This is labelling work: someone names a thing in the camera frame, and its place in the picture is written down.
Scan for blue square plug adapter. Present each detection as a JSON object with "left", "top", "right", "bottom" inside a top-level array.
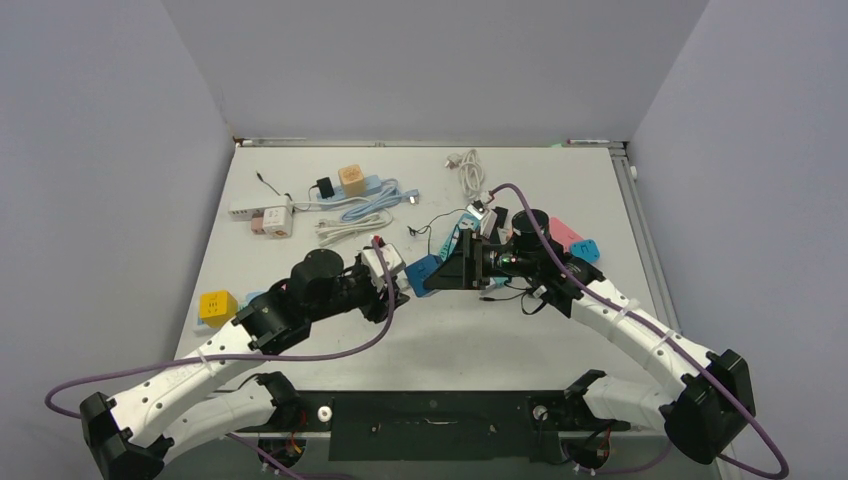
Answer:
[{"left": 569, "top": 239, "right": 601, "bottom": 264}]

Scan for white flat bundled cable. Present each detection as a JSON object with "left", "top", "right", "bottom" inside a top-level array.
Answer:
[{"left": 315, "top": 210, "right": 395, "bottom": 250}]

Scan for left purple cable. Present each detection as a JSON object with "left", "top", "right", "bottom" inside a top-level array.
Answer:
[{"left": 44, "top": 237, "right": 397, "bottom": 480}]

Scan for light blue power strip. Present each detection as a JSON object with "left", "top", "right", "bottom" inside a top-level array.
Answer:
[{"left": 318, "top": 175, "right": 382, "bottom": 202}]

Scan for orange cube socket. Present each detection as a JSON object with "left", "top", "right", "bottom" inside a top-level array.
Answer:
[{"left": 338, "top": 164, "right": 366, "bottom": 197}]

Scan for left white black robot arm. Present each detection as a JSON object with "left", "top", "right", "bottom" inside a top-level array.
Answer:
[{"left": 80, "top": 244, "right": 409, "bottom": 479}]

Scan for white coiled cable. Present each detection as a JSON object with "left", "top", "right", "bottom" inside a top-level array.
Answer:
[{"left": 445, "top": 148, "right": 486, "bottom": 203}]

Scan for blue white small adapter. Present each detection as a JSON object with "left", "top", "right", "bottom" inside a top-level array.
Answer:
[{"left": 404, "top": 254, "right": 442, "bottom": 298}]

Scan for small black charger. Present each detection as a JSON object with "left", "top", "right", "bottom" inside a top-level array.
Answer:
[{"left": 316, "top": 177, "right": 335, "bottom": 199}]

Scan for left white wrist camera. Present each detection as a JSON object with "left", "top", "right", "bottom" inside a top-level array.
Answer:
[{"left": 360, "top": 243, "right": 406, "bottom": 290}]

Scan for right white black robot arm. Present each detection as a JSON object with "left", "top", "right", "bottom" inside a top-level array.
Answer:
[{"left": 424, "top": 210, "right": 756, "bottom": 464}]

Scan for white long power strip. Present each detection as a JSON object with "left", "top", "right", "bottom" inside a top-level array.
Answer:
[{"left": 227, "top": 195, "right": 293, "bottom": 221}]

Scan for pink triangular socket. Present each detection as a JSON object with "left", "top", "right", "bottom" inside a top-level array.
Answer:
[{"left": 549, "top": 217, "right": 584, "bottom": 250}]

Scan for yellow socket block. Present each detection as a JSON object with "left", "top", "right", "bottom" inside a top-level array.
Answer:
[{"left": 197, "top": 290, "right": 239, "bottom": 329}]

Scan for white cube adapter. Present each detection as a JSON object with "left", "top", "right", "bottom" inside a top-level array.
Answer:
[{"left": 262, "top": 206, "right": 293, "bottom": 238}]

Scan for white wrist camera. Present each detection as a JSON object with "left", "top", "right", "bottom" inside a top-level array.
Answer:
[
  {"left": 360, "top": 243, "right": 406, "bottom": 290},
  {"left": 466, "top": 191, "right": 498, "bottom": 239}
]

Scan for light blue coiled cable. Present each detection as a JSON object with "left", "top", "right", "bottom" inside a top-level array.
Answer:
[{"left": 339, "top": 178, "right": 420, "bottom": 224}]

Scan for black thin adapter cable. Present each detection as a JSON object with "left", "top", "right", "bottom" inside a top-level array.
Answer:
[{"left": 405, "top": 206, "right": 478, "bottom": 256}]

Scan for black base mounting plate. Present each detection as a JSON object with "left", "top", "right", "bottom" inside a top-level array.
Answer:
[{"left": 253, "top": 390, "right": 630, "bottom": 462}]

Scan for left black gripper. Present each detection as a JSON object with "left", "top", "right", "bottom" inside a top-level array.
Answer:
[{"left": 307, "top": 251, "right": 408, "bottom": 323}]

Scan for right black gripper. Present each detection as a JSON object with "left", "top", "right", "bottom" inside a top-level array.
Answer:
[{"left": 426, "top": 228, "right": 538, "bottom": 290}]

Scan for teal power strip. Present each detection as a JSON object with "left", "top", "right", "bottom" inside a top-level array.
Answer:
[{"left": 439, "top": 220, "right": 475, "bottom": 261}]

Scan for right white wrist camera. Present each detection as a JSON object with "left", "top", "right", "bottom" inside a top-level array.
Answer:
[{"left": 466, "top": 191, "right": 498, "bottom": 239}]

